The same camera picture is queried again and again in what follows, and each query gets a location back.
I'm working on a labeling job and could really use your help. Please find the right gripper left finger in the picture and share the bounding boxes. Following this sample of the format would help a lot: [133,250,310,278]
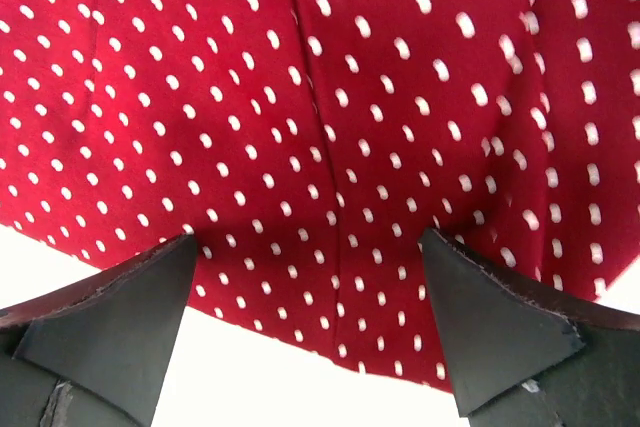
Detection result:
[1,235,197,426]

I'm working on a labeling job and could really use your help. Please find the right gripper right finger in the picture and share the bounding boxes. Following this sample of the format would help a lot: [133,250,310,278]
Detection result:
[420,229,639,426]

